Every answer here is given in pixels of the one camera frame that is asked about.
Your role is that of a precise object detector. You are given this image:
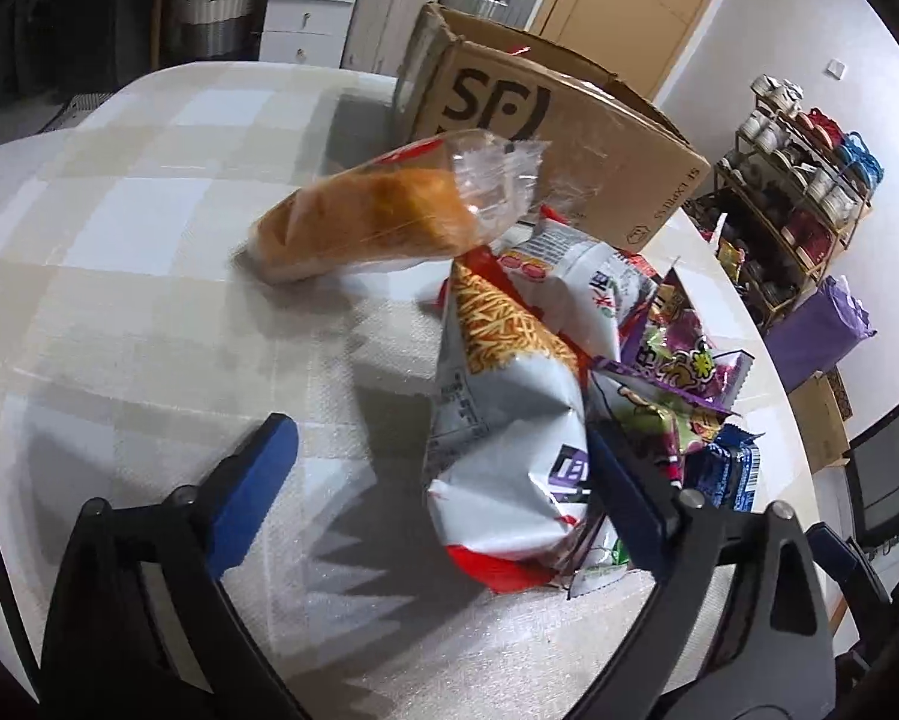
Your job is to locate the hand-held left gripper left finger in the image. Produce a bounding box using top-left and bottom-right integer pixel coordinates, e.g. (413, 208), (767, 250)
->
(40, 412), (300, 720)

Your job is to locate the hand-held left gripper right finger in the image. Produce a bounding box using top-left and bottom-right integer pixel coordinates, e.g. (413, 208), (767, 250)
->
(569, 420), (840, 720)

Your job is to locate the purple green snack packet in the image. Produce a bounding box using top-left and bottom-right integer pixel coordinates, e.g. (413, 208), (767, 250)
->
(569, 360), (724, 601)

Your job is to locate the large white noodle snack bag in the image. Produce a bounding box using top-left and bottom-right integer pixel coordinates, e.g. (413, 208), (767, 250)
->
(425, 255), (624, 595)

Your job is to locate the white red snack bag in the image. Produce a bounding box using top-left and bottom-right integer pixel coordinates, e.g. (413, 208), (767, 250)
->
(494, 208), (659, 350)

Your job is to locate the bread loaf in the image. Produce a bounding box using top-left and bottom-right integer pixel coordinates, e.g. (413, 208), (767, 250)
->
(248, 130), (551, 284)

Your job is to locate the brown cardboard box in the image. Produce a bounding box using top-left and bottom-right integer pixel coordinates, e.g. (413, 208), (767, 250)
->
(393, 3), (712, 252)

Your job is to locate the blue snack packet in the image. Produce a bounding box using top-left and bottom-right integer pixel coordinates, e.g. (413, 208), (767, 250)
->
(685, 424), (766, 515)

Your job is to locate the small cardboard box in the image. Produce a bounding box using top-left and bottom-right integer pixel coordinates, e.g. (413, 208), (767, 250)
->
(788, 371), (853, 472)

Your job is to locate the dark chair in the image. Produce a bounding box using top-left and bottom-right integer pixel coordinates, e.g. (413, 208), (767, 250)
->
(805, 521), (899, 691)

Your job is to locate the purple bag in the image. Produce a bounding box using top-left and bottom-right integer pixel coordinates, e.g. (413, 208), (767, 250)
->
(764, 276), (877, 392)

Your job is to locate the black monitor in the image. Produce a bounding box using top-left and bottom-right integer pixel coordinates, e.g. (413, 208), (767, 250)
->
(843, 382), (899, 550)

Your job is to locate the wooden shoe rack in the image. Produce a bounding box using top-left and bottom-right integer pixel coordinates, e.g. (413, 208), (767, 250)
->
(700, 75), (885, 327)

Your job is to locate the black white patterned rug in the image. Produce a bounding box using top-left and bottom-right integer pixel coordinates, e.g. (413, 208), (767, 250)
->
(37, 92), (121, 137)

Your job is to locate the woven laundry basket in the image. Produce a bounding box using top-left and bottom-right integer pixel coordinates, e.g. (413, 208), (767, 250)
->
(173, 0), (257, 59)

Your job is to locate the beige suitcase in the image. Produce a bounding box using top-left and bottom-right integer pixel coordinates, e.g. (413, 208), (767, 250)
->
(342, 0), (459, 77)

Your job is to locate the wooden door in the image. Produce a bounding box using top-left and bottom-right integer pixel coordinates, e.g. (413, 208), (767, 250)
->
(531, 0), (742, 102)

